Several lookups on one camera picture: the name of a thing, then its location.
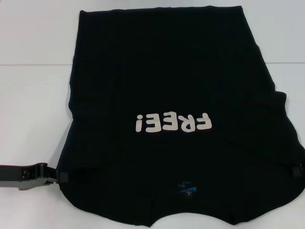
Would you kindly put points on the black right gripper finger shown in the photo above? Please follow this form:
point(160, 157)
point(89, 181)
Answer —
point(295, 172)

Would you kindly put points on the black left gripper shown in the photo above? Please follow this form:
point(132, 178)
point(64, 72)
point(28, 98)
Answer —
point(21, 177)

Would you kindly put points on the black shirt with FREE print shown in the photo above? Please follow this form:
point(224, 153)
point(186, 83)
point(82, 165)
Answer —
point(166, 83)

